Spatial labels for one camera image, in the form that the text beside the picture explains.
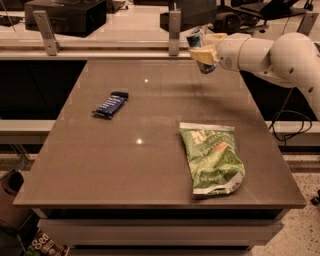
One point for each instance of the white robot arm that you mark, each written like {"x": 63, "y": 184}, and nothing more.
{"x": 290, "y": 61}

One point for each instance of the black office chair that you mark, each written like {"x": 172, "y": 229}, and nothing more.
{"x": 248, "y": 16}

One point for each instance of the blue silver redbull can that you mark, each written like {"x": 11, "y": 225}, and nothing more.
{"x": 194, "y": 41}

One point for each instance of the metal railing bracket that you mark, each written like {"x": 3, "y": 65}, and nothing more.
{"x": 307, "y": 23}
{"x": 174, "y": 32}
{"x": 51, "y": 45}

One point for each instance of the black box on counter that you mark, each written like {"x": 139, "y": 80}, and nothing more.
{"x": 78, "y": 19}

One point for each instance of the left metal railing bracket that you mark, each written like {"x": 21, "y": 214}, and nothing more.
{"x": 51, "y": 45}

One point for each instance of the middle metal railing bracket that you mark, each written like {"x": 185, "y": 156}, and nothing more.
{"x": 174, "y": 32}

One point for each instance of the green chip bag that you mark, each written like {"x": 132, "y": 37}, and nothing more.
{"x": 212, "y": 156}

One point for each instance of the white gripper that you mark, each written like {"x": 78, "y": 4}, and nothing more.
{"x": 228, "y": 51}

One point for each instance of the magazine on lower shelf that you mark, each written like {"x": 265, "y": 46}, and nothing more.
{"x": 43, "y": 245}

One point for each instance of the right metal railing bracket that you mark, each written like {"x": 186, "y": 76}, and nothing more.
{"x": 307, "y": 23}

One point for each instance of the dark blue snack bar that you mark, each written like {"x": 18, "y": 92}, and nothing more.
{"x": 112, "y": 104}

